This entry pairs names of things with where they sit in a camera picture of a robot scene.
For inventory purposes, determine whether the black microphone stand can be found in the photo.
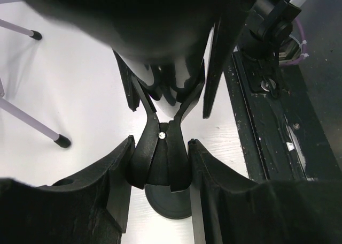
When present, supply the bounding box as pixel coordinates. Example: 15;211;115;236
114;53;205;219

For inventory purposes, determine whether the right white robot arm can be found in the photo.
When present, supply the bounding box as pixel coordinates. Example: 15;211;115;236
238;0;306;60

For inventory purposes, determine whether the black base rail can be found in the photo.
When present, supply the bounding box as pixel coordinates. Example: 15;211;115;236
224;52;341;182

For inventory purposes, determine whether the silver tripod music stand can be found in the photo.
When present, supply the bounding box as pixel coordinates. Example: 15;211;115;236
0;18;72;149

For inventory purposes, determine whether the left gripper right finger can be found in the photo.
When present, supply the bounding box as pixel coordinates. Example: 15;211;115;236
188;140;341;243

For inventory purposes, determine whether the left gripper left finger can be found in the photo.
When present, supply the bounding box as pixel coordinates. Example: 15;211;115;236
1;136;135;243

